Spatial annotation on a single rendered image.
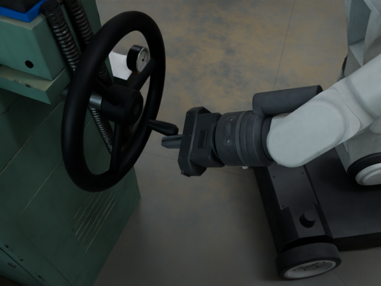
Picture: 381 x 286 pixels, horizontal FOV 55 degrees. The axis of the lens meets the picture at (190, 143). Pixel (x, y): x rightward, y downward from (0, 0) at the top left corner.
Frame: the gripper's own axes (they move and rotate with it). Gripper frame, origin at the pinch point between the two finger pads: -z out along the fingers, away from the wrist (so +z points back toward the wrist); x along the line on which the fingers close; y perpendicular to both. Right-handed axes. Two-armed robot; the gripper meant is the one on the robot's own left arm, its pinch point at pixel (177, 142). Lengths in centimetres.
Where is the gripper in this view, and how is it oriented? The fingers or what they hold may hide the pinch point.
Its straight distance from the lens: 66.5
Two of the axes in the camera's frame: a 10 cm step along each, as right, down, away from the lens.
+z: 8.0, -0.4, -6.0
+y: -5.8, -3.2, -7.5
